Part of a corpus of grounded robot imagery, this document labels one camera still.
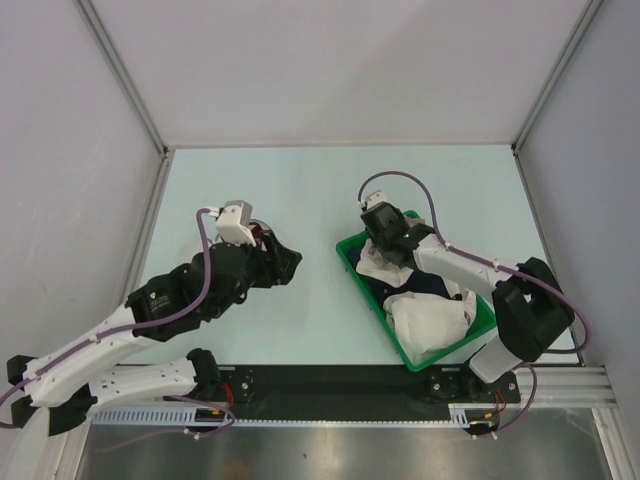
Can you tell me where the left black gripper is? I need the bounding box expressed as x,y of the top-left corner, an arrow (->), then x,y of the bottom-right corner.
207,229 -> 301,319

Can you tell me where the beige bra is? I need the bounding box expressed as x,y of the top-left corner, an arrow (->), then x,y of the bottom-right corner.
404,214 -> 426,228

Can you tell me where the dark red bra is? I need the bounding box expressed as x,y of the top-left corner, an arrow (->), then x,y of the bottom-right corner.
249,219 -> 273,251

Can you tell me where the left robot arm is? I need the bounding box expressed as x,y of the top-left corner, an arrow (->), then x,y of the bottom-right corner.
7,231 -> 303,436

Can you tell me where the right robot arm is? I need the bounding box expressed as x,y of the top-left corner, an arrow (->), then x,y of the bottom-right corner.
361,202 -> 576,401

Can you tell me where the white bra in basket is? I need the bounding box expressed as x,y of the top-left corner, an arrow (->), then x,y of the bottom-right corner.
383,289 -> 477,365

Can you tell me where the navy blue garment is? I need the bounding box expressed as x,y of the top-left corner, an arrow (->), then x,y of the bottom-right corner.
346,243 -> 459,305

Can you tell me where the green plastic basket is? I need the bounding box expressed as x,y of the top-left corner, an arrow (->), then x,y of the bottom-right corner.
336,232 -> 496,372

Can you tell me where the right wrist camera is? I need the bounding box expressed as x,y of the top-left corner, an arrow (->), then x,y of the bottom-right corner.
359,190 -> 389,212

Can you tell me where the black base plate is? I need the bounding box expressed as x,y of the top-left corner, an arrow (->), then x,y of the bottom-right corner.
206,365 -> 521,422

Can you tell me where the light blue cable duct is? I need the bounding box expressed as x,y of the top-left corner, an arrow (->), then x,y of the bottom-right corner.
92,403 -> 241,427

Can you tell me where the right aluminium frame post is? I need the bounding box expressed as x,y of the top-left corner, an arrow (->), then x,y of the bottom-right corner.
511,0 -> 607,157

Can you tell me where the aluminium frame post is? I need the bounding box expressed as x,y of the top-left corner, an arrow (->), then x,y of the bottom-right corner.
511,0 -> 607,157
74,0 -> 168,158

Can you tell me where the left aluminium frame post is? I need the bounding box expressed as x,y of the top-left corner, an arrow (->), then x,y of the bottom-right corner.
74,0 -> 168,158

